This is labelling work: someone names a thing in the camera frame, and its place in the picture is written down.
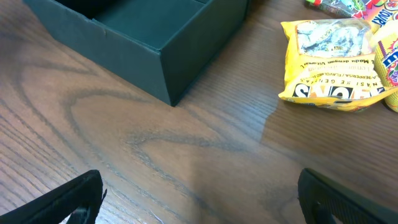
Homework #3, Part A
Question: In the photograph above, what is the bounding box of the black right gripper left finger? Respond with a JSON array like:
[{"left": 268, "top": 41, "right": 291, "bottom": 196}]
[{"left": 1, "top": 170, "right": 107, "bottom": 224}]

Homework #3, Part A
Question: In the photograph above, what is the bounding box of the yellow pistachio snack bag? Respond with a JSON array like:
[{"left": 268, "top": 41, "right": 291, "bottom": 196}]
[{"left": 279, "top": 19, "right": 397, "bottom": 111}]

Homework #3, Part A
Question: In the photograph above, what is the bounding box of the yellow Mentos candy bottle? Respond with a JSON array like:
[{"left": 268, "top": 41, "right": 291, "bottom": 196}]
[{"left": 370, "top": 21, "right": 397, "bottom": 112}]

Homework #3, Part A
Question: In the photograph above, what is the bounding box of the dark green gift box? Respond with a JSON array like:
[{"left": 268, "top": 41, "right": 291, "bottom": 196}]
[{"left": 26, "top": 0, "right": 249, "bottom": 106}]

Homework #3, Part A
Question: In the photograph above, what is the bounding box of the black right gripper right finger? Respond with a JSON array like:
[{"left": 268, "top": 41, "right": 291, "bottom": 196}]
[{"left": 298, "top": 168, "right": 397, "bottom": 224}]

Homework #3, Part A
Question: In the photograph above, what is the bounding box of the colourful Haribo gummy bag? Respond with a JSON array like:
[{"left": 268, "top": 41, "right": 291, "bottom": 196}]
[{"left": 306, "top": 0, "right": 397, "bottom": 32}]

